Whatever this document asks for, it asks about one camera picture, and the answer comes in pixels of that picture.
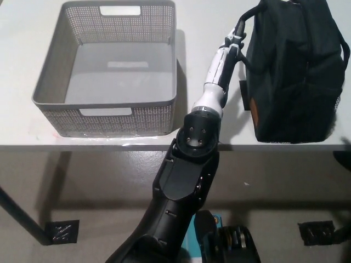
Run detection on clear tape strip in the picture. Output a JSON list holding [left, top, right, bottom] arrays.
[[82, 133, 165, 146]]

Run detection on dark green lunch bag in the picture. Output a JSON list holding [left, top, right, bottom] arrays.
[[234, 0, 351, 145]]

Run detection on black tape patch on table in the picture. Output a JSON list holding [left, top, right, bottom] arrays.
[[239, 81, 252, 112]]

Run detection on dark rounded object under table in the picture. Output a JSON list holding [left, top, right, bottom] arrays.
[[333, 150, 351, 169]]

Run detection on robot left white black hand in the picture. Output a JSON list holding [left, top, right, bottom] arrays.
[[191, 23, 247, 115]]

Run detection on grey perforated plastic basket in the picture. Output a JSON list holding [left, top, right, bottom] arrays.
[[31, 0, 178, 138]]

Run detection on black metal table leg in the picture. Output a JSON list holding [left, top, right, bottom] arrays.
[[0, 186, 47, 246]]

